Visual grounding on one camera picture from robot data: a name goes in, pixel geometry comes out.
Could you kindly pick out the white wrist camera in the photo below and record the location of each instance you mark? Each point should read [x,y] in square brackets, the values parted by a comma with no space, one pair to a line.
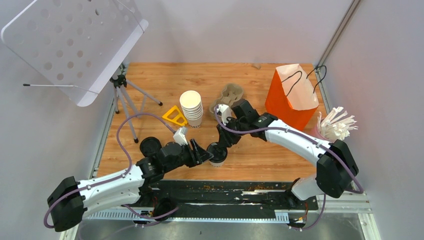
[224,111]
[180,136]

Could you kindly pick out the black coffee cup lid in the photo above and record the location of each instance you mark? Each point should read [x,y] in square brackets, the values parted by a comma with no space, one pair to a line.
[220,153]

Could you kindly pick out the pink cup of wrapped straws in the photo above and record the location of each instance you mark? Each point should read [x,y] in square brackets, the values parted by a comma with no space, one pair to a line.
[336,125]

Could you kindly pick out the white tripod stand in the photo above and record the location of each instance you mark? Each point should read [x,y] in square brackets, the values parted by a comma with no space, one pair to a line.
[120,84]

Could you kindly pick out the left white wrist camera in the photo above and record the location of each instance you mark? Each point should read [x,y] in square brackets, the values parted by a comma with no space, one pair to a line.
[180,136]

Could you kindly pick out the clear perforated acrylic panel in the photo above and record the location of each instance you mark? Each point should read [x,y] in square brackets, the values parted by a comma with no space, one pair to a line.
[76,44]

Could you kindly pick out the orange paper bag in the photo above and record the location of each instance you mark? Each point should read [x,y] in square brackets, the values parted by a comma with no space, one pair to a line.
[291,96]

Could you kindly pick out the yellow plastic triangle holder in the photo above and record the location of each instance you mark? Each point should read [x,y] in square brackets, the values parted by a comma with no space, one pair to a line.
[174,115]

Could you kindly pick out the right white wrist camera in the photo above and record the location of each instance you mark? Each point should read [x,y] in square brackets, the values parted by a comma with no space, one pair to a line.
[224,111]

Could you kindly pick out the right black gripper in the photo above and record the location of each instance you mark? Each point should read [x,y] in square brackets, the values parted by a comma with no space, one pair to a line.
[226,139]

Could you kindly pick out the stacked pulp cup carriers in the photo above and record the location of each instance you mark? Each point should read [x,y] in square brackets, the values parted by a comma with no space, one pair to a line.
[228,96]

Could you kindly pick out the single white paper cup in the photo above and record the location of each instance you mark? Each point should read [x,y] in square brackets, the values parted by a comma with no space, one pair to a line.
[216,163]

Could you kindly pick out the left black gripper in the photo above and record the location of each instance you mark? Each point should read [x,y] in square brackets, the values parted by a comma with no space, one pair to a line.
[200,155]

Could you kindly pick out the stack of white paper cups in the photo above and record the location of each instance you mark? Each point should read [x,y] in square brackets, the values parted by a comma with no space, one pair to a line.
[192,107]

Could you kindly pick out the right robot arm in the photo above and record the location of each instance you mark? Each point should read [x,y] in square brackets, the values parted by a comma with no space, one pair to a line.
[335,166]

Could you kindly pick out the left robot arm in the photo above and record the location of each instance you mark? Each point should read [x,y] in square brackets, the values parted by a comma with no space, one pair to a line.
[73,200]

